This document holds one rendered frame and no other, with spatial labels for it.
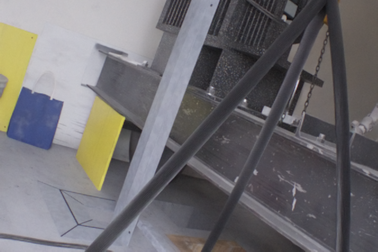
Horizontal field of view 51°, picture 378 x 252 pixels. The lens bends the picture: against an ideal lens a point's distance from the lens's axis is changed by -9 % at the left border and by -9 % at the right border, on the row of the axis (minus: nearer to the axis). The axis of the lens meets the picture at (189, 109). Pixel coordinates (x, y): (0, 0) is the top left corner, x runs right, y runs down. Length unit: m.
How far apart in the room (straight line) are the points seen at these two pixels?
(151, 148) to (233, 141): 0.33
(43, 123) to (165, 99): 1.11
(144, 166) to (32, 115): 1.07
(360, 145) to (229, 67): 0.76
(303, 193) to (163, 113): 0.66
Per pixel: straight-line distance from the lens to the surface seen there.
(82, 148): 2.57
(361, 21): 4.27
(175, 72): 1.62
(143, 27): 2.90
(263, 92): 1.82
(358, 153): 1.12
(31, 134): 2.58
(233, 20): 1.75
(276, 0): 1.95
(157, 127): 1.63
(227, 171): 1.48
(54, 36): 2.67
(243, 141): 1.45
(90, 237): 1.67
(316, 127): 1.26
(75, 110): 2.78
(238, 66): 1.72
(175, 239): 1.96
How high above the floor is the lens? 0.72
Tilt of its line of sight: 4 degrees down
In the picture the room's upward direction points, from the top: 21 degrees clockwise
